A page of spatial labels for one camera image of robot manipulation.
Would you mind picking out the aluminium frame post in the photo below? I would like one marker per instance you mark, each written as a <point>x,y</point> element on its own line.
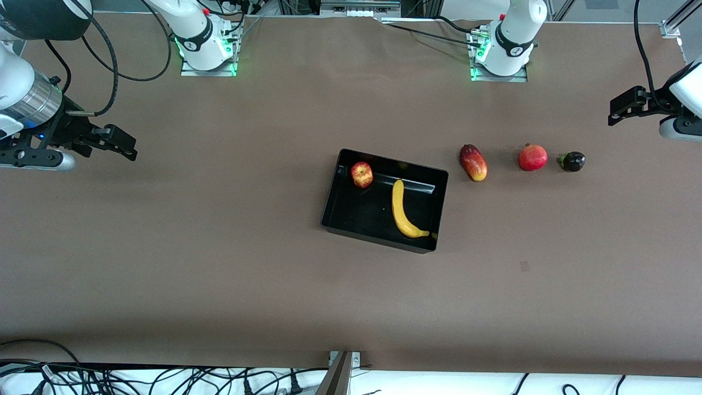
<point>337,378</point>

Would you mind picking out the red yellow apple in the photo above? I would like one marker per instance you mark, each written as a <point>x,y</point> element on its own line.
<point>362,175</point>

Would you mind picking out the aluminium profile rail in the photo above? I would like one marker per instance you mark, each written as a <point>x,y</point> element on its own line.
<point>677,22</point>

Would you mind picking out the grey power strip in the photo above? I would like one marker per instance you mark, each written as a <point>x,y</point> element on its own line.
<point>359,6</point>

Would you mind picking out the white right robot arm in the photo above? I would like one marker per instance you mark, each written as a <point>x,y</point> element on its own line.
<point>11,77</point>

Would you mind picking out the red yellow mango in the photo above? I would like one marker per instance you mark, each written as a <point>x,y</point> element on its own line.
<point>474,163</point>

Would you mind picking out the yellow banana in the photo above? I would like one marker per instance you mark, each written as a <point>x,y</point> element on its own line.
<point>398,206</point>

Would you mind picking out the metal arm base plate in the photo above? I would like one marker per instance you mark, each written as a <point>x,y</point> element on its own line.
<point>515,78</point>
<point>192,72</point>

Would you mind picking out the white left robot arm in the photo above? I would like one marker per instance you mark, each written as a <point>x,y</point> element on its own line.
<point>515,33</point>

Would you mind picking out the dark purple mangosteen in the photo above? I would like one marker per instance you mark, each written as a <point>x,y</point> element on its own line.
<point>573,162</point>

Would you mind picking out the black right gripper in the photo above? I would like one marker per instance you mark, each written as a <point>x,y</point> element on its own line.
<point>67,129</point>

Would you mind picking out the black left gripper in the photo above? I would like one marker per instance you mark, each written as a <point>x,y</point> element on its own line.
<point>658,104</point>

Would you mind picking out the black rectangular plastic box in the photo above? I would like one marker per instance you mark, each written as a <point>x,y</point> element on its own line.
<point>362,211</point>

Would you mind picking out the red pomegranate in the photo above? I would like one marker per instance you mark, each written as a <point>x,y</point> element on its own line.
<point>533,158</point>

